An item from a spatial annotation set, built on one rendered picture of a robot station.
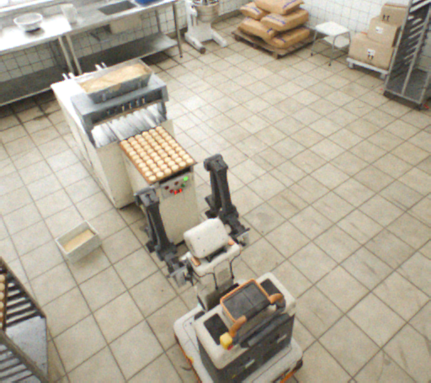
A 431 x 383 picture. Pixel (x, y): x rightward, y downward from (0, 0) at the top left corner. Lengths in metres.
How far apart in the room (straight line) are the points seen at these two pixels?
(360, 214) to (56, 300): 2.72
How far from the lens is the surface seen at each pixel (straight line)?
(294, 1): 6.29
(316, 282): 3.27
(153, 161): 2.91
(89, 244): 3.58
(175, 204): 3.02
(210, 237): 2.07
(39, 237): 3.96
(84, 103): 3.22
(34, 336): 3.23
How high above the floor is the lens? 2.78
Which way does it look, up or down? 42 degrees down
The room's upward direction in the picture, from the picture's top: 4 degrees counter-clockwise
